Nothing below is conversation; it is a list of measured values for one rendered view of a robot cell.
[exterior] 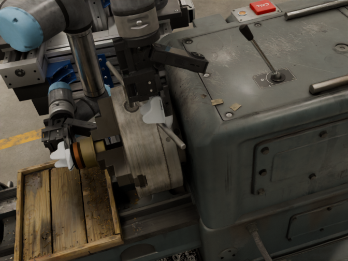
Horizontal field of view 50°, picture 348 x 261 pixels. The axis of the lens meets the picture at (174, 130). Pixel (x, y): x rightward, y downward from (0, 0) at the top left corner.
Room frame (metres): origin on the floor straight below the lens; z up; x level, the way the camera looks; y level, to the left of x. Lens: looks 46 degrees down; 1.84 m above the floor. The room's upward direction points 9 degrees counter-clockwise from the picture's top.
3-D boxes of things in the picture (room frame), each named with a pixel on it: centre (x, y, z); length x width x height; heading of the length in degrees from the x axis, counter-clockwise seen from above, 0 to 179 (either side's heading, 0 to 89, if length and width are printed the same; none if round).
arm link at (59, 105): (0.89, 0.34, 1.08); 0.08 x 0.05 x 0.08; 98
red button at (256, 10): (1.02, -0.32, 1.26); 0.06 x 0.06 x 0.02; 8
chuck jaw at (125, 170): (0.63, 0.15, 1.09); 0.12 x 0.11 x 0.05; 8
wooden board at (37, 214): (0.69, 0.37, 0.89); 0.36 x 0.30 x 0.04; 8
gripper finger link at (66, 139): (0.75, 0.30, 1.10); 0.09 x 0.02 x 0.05; 8
